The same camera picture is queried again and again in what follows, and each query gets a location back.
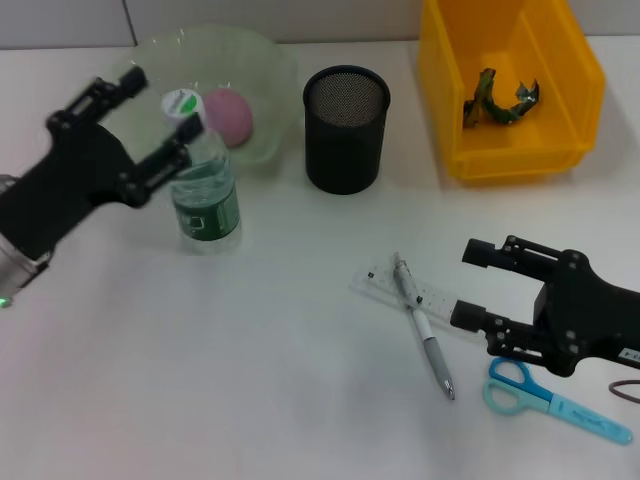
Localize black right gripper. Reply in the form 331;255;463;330
449;234;640;377

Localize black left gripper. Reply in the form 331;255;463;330
0;65;205;261

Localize transparent plastic ruler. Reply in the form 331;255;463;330
348;255;482;332

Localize white grey ballpoint pen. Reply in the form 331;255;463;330
392;252;458;403

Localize green label water bottle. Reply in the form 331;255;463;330
160;88;244;256

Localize pink ball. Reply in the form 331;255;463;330
202;88;255;149

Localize blue handled scissors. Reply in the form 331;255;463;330
481;355;634;447

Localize green plastic wrapper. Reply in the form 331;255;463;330
462;68;542;131

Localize translucent green fruit plate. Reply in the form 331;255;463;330
99;24;304;172

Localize black mesh pen holder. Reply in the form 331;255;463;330
302;63;392;195

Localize yellow plastic storage bin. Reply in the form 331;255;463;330
417;0;607;188

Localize grey right arm cable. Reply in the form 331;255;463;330
608;378;640;404

